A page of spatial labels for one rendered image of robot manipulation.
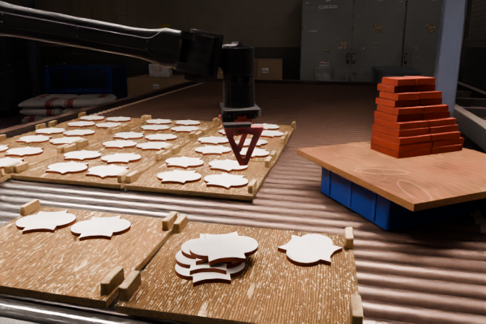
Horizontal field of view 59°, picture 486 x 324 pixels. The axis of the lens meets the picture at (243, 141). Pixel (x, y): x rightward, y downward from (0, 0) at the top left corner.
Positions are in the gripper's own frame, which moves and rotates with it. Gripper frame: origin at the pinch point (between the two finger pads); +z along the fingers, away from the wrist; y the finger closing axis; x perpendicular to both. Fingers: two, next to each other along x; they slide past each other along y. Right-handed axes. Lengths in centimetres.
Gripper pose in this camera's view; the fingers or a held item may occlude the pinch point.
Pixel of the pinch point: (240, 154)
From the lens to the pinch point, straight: 79.9
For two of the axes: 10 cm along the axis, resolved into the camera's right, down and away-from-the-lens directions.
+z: 0.2, 9.7, 2.3
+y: 1.2, 2.3, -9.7
